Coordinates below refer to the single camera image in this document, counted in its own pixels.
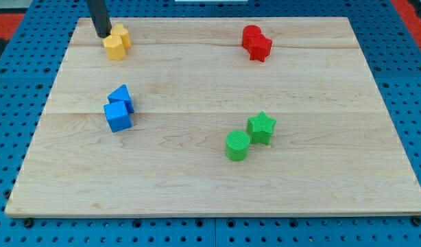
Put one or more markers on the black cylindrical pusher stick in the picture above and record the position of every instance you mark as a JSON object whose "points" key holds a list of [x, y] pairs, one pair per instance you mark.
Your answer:
{"points": [[100, 17]]}

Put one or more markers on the yellow hexagon block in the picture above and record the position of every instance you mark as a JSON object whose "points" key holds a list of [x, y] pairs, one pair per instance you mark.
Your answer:
{"points": [[114, 47]]}

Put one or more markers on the blue triangle block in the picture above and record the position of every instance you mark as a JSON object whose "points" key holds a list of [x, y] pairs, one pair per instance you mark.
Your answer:
{"points": [[122, 94]]}

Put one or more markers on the yellow heart block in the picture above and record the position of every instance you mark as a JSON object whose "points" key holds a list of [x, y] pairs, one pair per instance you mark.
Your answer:
{"points": [[122, 32]]}

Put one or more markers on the blue cube block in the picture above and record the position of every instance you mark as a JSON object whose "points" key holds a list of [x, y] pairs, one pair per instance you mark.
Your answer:
{"points": [[117, 116]]}

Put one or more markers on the red cylinder block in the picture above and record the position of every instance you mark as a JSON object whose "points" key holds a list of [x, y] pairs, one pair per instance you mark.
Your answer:
{"points": [[249, 32]]}

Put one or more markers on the red star block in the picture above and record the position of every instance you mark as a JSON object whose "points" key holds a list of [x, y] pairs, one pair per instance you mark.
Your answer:
{"points": [[259, 47]]}

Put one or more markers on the light wooden board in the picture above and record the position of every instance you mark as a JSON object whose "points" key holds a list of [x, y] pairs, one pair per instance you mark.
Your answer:
{"points": [[334, 151]]}

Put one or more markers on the green cylinder block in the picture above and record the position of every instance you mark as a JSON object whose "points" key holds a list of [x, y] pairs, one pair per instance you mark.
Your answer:
{"points": [[237, 145]]}

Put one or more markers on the green star block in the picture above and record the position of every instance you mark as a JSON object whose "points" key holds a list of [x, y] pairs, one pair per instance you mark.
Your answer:
{"points": [[260, 128]]}

